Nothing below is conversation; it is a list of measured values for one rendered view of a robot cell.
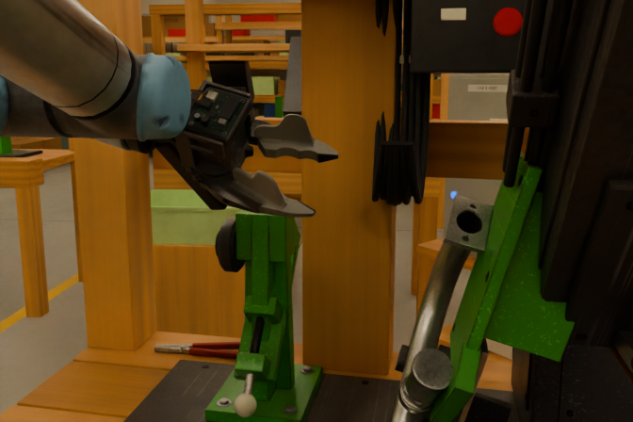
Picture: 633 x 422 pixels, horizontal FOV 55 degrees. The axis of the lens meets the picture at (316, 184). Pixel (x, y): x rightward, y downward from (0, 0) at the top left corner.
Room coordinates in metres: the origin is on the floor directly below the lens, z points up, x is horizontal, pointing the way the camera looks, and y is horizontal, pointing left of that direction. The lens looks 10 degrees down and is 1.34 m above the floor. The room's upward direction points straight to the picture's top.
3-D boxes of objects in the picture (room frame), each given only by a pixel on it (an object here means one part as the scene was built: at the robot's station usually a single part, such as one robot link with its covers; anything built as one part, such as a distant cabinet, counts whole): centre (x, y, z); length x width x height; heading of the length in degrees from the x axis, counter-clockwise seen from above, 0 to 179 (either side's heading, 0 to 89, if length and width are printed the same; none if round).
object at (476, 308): (0.54, -0.19, 1.17); 0.13 x 0.12 x 0.20; 79
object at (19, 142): (8.84, 4.40, 0.22); 1.20 x 0.81 x 0.44; 177
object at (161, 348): (0.97, 0.20, 0.89); 0.16 x 0.05 x 0.01; 87
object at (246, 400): (0.70, 0.09, 0.96); 0.06 x 0.03 x 0.06; 169
